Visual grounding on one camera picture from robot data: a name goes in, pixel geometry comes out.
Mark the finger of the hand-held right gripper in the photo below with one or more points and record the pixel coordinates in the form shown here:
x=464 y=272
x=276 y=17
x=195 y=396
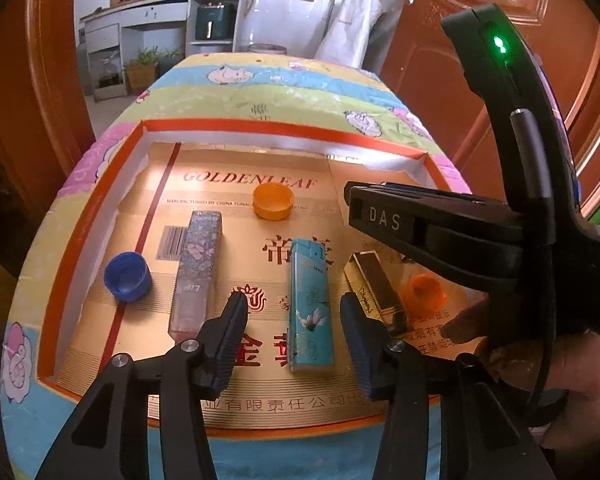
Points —
x=385 y=220
x=430 y=195

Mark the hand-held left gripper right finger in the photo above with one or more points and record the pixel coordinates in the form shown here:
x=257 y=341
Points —
x=357 y=350

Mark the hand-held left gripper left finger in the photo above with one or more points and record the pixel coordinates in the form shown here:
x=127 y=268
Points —
x=230 y=345

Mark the teal printed lighter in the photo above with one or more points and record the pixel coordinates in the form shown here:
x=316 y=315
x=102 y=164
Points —
x=307 y=310

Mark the gold rectangular case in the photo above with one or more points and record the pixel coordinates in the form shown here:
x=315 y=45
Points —
x=375 y=285

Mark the floral rectangular case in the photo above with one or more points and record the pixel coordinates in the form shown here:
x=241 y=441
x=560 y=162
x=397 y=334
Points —
x=195 y=270

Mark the translucent orange bottle cap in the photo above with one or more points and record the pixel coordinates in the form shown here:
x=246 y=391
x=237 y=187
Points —
x=425 y=295

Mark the blue bottle cap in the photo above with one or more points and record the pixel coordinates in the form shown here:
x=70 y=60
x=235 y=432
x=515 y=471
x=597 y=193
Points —
x=126 y=276

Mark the orange rimmed cardboard box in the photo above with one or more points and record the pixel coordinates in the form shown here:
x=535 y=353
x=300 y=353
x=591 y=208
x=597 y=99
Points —
x=280 y=130

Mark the person's right hand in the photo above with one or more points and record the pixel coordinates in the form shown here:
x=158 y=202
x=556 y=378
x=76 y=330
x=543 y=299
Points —
x=590 y=375

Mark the gold printed cardboard liner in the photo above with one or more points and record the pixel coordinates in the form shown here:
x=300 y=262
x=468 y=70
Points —
x=260 y=240

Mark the brown wooden door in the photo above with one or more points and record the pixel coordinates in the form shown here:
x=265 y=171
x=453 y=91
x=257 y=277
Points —
x=455 y=85

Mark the cartoon sheep printed blanket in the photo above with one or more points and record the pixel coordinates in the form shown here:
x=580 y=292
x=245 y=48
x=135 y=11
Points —
x=280 y=95

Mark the white woven sack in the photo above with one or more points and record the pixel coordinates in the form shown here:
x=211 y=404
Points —
x=350 y=30

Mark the dark green air fryer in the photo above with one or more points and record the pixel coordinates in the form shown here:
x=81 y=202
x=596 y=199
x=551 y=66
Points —
x=214 y=22

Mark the green potted plants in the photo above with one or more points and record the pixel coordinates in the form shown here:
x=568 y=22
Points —
x=150 y=67

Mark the white kitchen counter cabinet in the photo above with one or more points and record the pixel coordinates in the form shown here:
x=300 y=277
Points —
x=150 y=20

